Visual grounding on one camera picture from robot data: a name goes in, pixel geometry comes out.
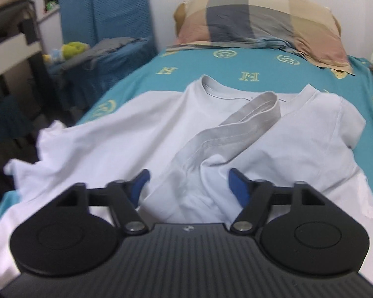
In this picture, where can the green plush toy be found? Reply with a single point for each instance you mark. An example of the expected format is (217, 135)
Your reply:
(71, 49)

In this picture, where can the plaid pillow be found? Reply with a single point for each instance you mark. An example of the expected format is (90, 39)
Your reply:
(251, 18)

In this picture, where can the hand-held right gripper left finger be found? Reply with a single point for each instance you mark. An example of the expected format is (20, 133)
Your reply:
(140, 183)

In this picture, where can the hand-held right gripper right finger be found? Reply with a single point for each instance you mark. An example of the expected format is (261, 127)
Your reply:
(236, 186)

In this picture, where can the grey cloth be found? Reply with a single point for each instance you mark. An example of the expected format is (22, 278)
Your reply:
(106, 48)

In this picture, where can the blue covered chair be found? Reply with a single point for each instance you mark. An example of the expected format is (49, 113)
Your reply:
(121, 9)
(76, 15)

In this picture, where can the white t-shirt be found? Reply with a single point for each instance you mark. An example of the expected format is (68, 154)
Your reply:
(143, 130)

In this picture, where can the bed with teal printed sheet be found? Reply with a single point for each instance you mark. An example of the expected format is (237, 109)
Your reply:
(267, 68)

